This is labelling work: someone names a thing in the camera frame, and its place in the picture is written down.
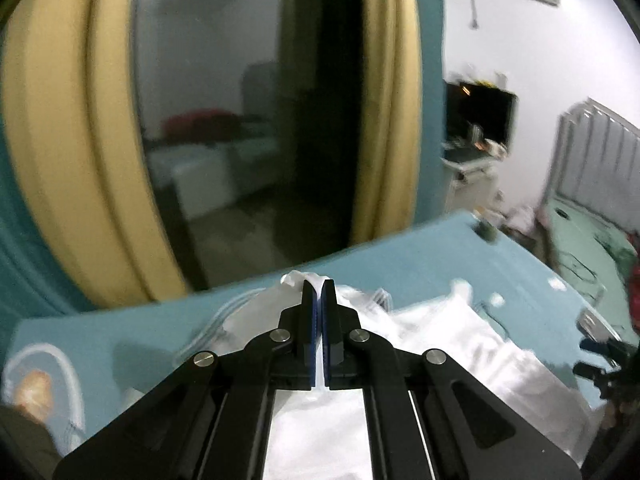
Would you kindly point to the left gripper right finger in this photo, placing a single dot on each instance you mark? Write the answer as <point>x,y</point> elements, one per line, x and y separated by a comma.
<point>357,358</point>

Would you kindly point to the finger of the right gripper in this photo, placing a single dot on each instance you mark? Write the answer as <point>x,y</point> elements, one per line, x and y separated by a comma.
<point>594,374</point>
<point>593,346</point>

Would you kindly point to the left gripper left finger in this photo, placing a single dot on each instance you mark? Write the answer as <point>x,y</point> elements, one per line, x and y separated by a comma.
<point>281,358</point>

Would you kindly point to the white garment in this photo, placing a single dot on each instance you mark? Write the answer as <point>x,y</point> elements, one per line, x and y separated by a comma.
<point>321,434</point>

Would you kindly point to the brown sleeve forearm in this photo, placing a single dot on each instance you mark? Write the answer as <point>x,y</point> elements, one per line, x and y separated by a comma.
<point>27,448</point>

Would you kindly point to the green bed sheet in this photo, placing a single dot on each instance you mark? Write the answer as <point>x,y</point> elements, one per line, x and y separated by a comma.
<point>595,257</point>

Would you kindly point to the small grey plush toy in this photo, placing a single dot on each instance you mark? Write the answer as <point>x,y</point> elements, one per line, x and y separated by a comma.
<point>486,231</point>

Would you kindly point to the right teal curtain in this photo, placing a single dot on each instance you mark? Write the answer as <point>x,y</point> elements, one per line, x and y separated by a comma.
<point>430,191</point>

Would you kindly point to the teal curtain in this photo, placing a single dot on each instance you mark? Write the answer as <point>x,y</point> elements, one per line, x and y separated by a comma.
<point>430,191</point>
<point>33,284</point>

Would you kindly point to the white desk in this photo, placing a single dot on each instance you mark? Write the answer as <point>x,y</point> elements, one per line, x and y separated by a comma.
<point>470,185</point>

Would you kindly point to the right yellow curtain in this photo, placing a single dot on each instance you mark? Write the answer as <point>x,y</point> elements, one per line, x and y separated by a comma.
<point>390,141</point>

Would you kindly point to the yellow curtain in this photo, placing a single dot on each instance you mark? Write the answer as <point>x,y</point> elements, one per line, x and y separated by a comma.
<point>390,141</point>
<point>67,102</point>

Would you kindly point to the teal cartoon bed sheet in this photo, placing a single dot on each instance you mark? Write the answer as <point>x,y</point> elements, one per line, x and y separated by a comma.
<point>493,306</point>

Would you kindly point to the black monitor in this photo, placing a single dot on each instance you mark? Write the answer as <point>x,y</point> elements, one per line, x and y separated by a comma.
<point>471,108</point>

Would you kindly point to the left teal curtain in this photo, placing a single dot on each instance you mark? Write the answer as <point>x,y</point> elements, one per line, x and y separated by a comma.
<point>33,284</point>

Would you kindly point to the dark window glass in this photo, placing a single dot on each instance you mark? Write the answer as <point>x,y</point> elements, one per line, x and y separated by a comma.
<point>249,112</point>

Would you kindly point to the left yellow curtain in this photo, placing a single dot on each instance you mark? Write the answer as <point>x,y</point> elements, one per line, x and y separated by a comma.
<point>67,102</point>

